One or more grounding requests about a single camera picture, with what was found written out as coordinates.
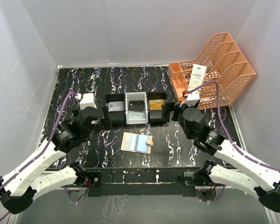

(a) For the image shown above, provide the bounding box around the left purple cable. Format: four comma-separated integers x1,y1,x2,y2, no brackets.
0,91,79,224

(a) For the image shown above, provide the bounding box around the orange plastic file organizer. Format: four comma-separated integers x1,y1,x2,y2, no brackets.
168,32,256,109

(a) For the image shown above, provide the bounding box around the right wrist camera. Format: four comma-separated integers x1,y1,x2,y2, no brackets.
179,89,200,108

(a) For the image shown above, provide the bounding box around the left black tray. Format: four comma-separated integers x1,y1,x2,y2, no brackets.
105,93,126,126

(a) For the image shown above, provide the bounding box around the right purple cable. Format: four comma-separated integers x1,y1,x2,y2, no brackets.
189,81,280,203

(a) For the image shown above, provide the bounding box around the aluminium frame rail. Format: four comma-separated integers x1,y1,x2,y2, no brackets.
8,169,280,224

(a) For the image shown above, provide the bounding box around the black tray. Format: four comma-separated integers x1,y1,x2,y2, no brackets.
105,93,126,126
147,91,169,125

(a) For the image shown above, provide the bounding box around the black card in white tray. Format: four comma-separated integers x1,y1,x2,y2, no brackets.
128,100,145,112

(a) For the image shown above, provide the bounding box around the purple cable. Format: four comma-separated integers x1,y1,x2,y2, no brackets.
0,91,79,224
189,81,280,203

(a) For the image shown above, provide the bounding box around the silver card in left tray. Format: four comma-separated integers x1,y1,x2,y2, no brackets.
108,101,124,112

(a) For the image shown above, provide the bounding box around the gold card in right tray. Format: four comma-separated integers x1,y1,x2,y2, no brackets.
148,99,166,110

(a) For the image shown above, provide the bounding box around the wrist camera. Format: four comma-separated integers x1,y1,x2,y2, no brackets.
179,89,200,108
75,93,97,110

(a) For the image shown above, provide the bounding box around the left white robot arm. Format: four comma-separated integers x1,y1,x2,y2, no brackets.
0,106,112,214

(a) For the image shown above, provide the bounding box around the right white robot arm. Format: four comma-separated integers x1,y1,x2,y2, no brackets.
162,102,280,213

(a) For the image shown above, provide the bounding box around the beige leather card holder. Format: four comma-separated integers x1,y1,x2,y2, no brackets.
120,132,154,154

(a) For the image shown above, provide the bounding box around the right black tray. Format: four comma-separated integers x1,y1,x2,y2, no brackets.
147,91,169,125

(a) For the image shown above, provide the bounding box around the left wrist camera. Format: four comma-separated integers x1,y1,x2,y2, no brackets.
75,93,97,110

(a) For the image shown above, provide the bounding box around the white paper receipt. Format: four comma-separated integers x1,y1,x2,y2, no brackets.
188,64,207,90

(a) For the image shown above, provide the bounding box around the white middle tray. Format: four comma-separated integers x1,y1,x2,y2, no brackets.
125,92,148,125

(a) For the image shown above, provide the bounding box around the black front base bar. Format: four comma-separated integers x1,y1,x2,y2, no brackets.
85,167,227,198

